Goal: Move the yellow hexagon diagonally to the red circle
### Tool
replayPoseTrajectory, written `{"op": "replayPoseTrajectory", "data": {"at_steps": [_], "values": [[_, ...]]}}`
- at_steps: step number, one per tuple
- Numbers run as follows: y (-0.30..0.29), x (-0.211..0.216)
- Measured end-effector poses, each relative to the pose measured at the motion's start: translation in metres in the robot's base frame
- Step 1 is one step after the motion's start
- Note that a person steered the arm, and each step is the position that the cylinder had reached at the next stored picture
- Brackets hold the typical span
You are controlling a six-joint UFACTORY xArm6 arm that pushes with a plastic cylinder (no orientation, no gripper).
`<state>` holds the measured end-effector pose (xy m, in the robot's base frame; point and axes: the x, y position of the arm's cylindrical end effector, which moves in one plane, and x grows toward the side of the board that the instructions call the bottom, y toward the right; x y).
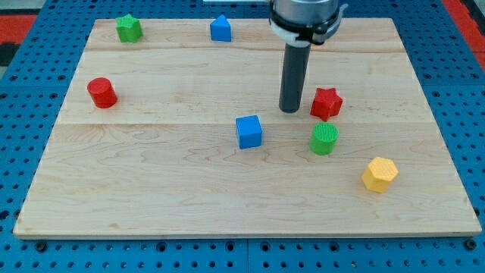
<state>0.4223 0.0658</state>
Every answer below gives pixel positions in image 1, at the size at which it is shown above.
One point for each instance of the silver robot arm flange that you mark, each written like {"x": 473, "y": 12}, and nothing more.
{"x": 300, "y": 23}

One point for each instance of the yellow hexagon block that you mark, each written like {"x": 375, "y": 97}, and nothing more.
{"x": 379, "y": 174}

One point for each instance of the blue cube block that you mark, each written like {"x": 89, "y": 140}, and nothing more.
{"x": 249, "y": 131}

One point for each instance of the light wooden board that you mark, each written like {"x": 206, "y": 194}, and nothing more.
{"x": 164, "y": 161}

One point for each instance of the green cylinder block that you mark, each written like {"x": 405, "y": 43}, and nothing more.
{"x": 323, "y": 138}

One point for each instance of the red star block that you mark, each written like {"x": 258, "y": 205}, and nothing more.
{"x": 326, "y": 103}

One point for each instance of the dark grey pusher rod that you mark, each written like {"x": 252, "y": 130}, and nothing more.
{"x": 295, "y": 62}

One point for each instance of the blue triangle block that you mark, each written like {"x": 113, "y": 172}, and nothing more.
{"x": 220, "y": 29}

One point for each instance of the red cylinder block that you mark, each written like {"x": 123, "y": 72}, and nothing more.
{"x": 102, "y": 92}

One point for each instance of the green star block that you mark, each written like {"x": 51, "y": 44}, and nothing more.
{"x": 128, "y": 28}

